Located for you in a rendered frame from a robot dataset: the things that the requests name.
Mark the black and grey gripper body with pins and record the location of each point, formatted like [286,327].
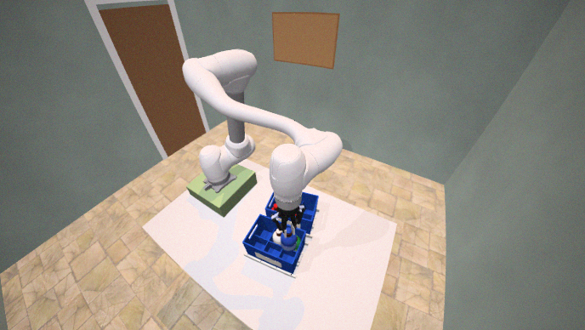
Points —
[289,213]

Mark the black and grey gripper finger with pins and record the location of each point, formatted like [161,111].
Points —
[283,225]
[297,219]

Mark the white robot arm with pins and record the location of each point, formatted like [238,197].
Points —
[220,80]

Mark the white bottle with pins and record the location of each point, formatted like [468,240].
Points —
[276,237]

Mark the blue crate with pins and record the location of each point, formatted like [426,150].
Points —
[264,248]
[309,201]

